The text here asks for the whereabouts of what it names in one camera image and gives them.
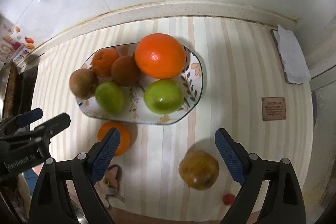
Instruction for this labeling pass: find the white folded cloth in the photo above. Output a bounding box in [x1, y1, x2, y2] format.
[271, 24, 311, 85]

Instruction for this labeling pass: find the left green apple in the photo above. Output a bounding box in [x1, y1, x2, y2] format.
[95, 81, 125, 114]

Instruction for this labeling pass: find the right green apple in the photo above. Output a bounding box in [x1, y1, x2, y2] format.
[143, 80, 183, 114]

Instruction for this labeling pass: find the large orange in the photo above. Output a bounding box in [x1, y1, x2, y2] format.
[134, 33, 186, 79]

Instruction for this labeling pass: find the steel pan with lid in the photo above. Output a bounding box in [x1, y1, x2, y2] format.
[0, 61, 19, 121]

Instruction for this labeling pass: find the red-green apple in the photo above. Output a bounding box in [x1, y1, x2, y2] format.
[69, 68, 99, 100]

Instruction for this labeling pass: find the small mandarin orange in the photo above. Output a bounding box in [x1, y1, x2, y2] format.
[92, 48, 120, 78]

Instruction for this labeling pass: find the colourful fruit wall sticker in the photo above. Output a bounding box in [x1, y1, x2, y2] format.
[0, 16, 38, 67]

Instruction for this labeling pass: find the green apple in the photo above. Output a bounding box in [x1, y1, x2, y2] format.
[143, 80, 183, 114]
[95, 81, 125, 114]

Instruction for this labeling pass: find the black induction cooktop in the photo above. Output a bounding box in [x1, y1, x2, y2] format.
[11, 65, 38, 115]

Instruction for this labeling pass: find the dark brown round fruit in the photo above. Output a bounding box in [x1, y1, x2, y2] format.
[110, 56, 141, 87]

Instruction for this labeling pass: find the dark red-brown apple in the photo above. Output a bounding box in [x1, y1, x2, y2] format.
[179, 150, 219, 190]

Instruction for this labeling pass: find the small red cherry tomato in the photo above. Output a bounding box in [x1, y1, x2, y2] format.
[222, 193, 236, 206]

